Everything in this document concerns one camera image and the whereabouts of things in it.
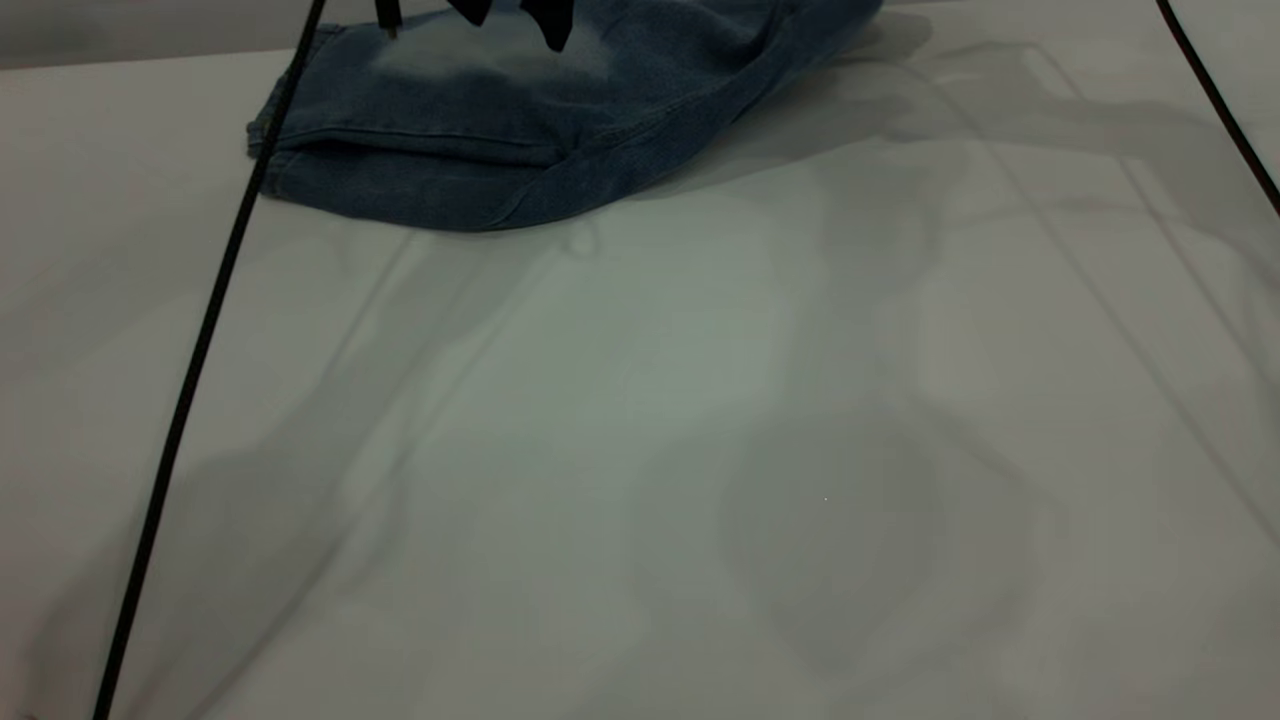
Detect blue denim shorts basketball print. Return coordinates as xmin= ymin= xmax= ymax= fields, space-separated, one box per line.
xmin=245 ymin=0 xmax=886 ymax=233

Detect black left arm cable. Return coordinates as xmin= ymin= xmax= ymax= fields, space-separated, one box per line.
xmin=92 ymin=0 xmax=329 ymax=720

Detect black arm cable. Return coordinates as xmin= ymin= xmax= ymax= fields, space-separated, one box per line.
xmin=92 ymin=0 xmax=329 ymax=720
xmin=1155 ymin=0 xmax=1280 ymax=217

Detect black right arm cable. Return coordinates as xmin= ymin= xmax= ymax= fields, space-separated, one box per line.
xmin=1155 ymin=0 xmax=1280 ymax=217

